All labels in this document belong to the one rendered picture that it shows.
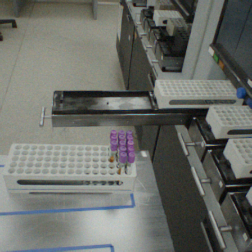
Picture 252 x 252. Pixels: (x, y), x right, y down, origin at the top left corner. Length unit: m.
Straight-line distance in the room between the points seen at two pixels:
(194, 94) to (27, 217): 0.64
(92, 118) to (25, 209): 0.39
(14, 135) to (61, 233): 1.52
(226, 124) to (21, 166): 0.59
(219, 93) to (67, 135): 1.27
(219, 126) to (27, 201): 0.57
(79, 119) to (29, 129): 1.22
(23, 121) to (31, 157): 1.51
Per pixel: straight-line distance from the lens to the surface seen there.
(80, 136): 2.06
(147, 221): 0.69
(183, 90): 1.02
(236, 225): 0.80
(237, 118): 0.97
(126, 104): 1.01
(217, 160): 0.86
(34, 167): 0.70
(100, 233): 0.66
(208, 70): 1.13
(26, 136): 2.10
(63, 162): 0.70
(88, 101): 1.01
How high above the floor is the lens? 1.40
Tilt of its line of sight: 40 degrees down
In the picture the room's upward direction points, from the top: 6 degrees clockwise
